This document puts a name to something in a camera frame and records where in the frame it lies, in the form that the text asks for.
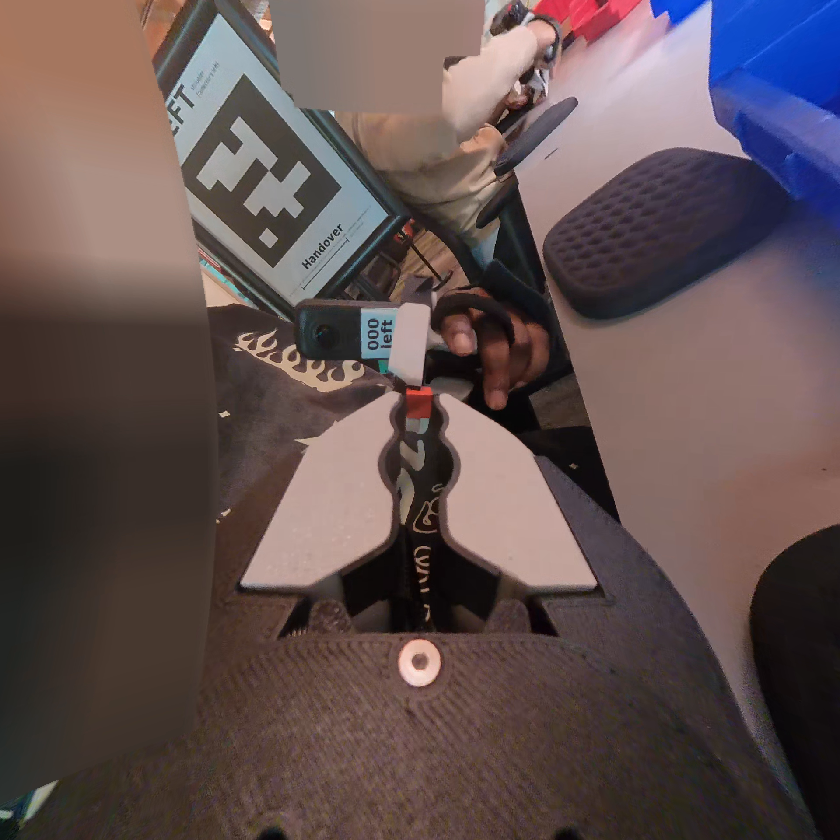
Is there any blue plastic bin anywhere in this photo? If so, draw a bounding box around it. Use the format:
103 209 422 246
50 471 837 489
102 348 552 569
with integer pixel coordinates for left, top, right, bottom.
650 0 718 25
709 0 840 198

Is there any black dimpled pad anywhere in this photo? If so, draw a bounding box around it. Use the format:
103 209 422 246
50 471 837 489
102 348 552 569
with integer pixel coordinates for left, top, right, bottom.
542 147 788 320
749 525 840 840

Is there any black office chair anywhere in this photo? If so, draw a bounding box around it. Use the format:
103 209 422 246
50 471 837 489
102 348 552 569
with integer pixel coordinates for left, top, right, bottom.
473 95 581 316

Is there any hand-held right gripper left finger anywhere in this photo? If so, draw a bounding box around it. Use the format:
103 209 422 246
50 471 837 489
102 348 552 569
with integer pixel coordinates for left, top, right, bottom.
241 392 408 618

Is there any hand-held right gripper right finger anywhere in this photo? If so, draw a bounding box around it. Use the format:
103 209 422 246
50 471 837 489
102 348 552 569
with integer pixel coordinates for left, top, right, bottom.
436 392 599 620

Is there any person's left hand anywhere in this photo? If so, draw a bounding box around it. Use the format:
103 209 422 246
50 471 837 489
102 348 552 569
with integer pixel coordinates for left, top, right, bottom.
440 309 553 412

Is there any printed marker sign board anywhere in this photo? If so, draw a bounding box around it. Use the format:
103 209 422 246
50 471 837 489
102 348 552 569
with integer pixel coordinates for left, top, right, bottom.
155 0 408 309

